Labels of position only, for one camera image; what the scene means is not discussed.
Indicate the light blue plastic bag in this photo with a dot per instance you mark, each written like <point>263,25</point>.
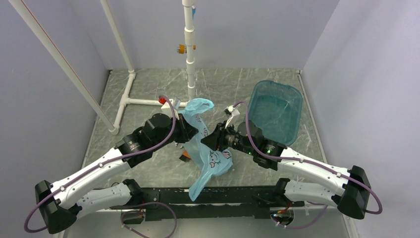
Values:
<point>211,163</point>

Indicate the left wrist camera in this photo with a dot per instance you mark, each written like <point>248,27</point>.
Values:
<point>176,104</point>

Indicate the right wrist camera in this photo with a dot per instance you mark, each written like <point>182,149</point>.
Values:
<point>233,114</point>

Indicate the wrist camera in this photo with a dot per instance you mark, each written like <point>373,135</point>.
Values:
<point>176,104</point>
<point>233,114</point>

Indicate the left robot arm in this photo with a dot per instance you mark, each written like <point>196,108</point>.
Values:
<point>64,201</point>

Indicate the orange knob on pipe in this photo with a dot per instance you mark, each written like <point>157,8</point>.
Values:
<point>182,49</point>

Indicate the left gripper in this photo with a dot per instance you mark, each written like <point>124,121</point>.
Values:
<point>187,131</point>

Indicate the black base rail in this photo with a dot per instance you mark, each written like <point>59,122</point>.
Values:
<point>258,202</point>

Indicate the orange black tool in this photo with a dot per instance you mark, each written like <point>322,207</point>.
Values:
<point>185,157</point>

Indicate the teal plastic bin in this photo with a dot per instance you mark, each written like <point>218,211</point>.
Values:
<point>276,109</point>

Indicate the white PVC pipe frame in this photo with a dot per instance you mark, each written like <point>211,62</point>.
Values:
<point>189,7</point>

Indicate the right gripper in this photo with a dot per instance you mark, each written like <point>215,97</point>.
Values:
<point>216,140</point>

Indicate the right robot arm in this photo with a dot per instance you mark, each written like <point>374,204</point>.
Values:
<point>345,189</point>

